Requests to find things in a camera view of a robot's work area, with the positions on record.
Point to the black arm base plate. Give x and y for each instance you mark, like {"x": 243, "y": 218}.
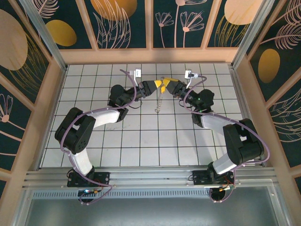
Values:
{"x": 103, "y": 177}
{"x": 200, "y": 179}

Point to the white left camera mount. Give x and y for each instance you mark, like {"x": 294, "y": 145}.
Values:
{"x": 137, "y": 80}

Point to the aluminium side rail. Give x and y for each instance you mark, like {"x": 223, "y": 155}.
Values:
{"x": 235, "y": 77}
{"x": 52, "y": 118}

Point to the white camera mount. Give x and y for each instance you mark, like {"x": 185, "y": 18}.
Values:
{"x": 188, "y": 82}
{"x": 137, "y": 80}

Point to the grey metal sheet panel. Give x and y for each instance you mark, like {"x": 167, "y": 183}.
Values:
{"x": 150, "y": 212}

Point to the small controller board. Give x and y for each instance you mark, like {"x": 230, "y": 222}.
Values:
{"x": 90, "y": 191}
{"x": 227, "y": 187}

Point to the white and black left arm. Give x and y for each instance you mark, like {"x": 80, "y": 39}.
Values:
{"x": 105, "y": 117}

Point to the aluminium corner post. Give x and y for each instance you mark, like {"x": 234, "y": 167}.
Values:
{"x": 249, "y": 40}
{"x": 47, "y": 40}

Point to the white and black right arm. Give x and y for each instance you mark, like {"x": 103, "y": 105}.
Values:
{"x": 211, "y": 122}

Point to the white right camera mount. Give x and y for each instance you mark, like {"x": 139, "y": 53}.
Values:
{"x": 188, "y": 82}

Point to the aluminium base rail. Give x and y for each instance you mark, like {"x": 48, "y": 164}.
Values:
{"x": 150, "y": 176}

